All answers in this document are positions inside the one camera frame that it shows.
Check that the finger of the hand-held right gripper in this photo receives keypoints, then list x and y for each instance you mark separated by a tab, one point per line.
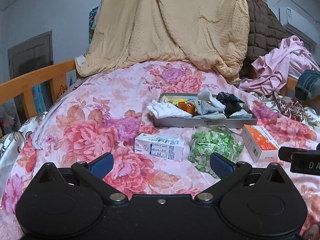
286	153

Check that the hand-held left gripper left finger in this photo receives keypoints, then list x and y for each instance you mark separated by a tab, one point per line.
102	165

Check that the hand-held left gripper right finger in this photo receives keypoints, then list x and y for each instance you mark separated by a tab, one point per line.
221	166

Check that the grey metal tray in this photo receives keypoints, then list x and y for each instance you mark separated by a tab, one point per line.
180	123

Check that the white milk carton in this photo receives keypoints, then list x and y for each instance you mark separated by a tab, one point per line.
160	147

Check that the orange jar lid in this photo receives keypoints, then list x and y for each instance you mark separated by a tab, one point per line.
187	107

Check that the white grey sock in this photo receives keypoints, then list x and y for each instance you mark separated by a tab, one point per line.
206	95

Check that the white printed baby cloth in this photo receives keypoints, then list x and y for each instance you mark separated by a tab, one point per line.
167	110

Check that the orange white medicine box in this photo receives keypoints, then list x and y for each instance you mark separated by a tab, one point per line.
260	142

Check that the pink floral bed sheet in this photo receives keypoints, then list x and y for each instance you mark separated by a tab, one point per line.
100	97

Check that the blue jeans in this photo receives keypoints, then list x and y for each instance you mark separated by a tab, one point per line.
308	85

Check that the pink garment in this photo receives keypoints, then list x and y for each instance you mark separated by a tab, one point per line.
277	65

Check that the pink fluffy blanket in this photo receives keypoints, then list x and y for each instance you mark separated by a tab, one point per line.
8	226

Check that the brown quilted blanket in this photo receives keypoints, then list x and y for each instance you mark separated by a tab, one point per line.
265	27

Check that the grey door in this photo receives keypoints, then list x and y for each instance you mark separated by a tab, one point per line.
30	55

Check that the white air conditioner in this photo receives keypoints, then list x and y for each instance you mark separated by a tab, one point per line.
300	20

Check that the yellow dotted quilt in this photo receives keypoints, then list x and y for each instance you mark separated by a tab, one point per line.
162	22

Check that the wooden bed rail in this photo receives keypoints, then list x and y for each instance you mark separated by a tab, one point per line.
32	76
290	85

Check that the colourful wall poster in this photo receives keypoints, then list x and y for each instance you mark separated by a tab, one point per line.
93	25

